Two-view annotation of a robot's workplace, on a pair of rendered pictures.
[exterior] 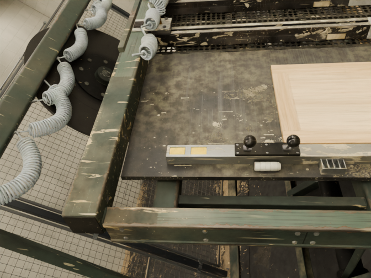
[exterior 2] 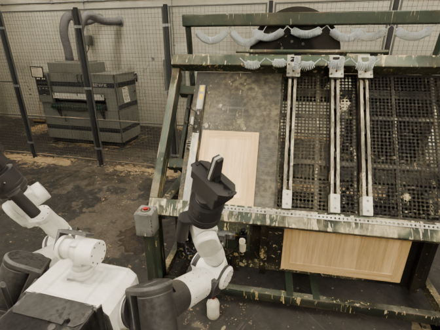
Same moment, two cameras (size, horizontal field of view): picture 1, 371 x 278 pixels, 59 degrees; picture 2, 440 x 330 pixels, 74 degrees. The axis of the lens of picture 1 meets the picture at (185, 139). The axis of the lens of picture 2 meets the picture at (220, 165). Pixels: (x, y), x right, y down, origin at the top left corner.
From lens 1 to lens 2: 2.05 m
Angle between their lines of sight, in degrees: 52
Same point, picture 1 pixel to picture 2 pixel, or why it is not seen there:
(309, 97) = (230, 146)
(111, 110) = (220, 59)
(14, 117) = (234, 22)
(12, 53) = not seen: outside the picture
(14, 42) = not seen: outside the picture
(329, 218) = (164, 135)
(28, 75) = (262, 17)
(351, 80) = (240, 169)
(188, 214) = (172, 93)
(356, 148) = (193, 154)
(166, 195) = (190, 90)
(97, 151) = (198, 59)
